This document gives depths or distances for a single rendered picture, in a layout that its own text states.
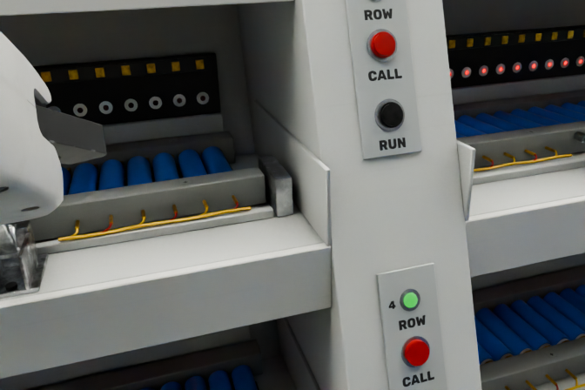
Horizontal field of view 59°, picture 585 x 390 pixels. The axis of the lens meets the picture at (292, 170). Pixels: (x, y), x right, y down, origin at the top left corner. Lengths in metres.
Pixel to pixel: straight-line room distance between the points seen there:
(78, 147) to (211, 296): 0.15
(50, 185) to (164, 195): 0.18
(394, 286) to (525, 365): 0.20
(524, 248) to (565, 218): 0.04
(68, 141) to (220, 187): 0.18
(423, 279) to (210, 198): 0.15
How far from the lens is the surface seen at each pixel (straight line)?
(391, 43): 0.33
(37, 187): 0.17
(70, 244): 0.35
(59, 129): 0.20
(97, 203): 0.36
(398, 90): 0.33
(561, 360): 0.53
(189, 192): 0.36
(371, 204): 0.33
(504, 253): 0.40
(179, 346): 0.50
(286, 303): 0.33
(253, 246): 0.32
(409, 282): 0.35
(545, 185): 0.44
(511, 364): 0.51
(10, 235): 0.32
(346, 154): 0.32
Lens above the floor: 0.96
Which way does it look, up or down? 4 degrees down
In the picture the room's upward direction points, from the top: 7 degrees counter-clockwise
